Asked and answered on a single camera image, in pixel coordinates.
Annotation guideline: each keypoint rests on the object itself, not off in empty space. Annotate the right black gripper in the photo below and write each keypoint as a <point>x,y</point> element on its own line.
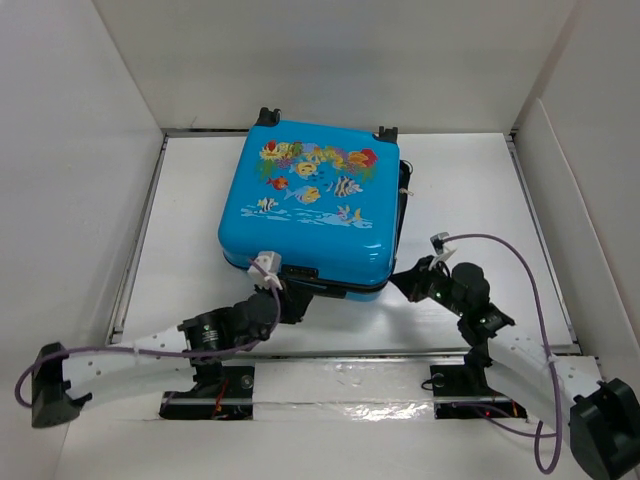
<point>411,282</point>

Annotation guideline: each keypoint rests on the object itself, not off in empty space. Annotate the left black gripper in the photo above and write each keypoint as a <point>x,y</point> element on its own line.
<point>295,303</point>

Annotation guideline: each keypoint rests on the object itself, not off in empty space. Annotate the blue hard-shell suitcase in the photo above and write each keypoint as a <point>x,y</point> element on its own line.
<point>329,200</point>

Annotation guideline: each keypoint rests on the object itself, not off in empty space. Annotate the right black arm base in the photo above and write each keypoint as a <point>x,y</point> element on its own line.
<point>461,393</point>

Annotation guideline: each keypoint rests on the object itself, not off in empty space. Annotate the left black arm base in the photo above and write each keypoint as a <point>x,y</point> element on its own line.
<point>221,393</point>

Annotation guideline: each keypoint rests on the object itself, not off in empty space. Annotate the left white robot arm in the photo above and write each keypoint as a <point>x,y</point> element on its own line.
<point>66,381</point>

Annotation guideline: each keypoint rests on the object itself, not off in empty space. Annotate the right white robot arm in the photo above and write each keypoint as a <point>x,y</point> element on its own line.
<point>599,419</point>

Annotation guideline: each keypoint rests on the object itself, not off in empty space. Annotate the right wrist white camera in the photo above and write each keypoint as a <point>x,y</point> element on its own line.
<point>442,252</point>

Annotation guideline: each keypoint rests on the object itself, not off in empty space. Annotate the wrist white camera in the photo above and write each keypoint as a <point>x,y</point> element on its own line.
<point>264,269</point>
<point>442,252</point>

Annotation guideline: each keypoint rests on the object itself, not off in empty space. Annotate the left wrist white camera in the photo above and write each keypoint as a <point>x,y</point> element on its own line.
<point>264,269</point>

